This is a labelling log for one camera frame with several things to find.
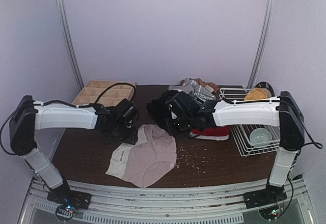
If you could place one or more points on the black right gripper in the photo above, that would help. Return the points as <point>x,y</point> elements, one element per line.
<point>158,109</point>

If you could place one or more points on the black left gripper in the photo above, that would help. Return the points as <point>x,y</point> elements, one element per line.
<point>126,136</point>

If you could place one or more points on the red underwear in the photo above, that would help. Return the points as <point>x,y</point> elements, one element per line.
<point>215,134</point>

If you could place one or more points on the pink and white underwear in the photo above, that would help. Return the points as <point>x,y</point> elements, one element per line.
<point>146,162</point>

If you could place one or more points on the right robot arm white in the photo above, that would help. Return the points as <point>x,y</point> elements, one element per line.
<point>281,112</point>

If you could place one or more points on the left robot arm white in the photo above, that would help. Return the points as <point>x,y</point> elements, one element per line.
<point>33,115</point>

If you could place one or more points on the black underwear white waistband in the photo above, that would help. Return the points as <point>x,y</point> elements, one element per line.
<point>159,110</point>

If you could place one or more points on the grey lettered underwear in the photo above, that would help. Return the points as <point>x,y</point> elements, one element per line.
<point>196,92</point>

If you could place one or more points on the tan beige underwear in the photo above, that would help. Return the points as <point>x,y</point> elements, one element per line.
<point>210,86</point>

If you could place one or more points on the yellow dotted plate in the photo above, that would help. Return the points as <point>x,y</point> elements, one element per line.
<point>257,94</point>

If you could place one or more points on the white bowl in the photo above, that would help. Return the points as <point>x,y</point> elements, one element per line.
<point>260,137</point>

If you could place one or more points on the dark round plate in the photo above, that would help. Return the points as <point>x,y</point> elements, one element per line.
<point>266,86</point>

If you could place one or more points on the white wire dish rack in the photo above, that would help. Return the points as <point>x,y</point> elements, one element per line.
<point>241,133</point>

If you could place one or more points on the left metal frame post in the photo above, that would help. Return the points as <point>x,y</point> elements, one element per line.
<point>69,44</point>

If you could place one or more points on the metal frame post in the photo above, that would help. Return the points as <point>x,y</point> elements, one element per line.
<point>69,44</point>
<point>262,43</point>

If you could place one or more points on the right metal frame post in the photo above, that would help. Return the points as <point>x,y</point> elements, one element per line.
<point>262,43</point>

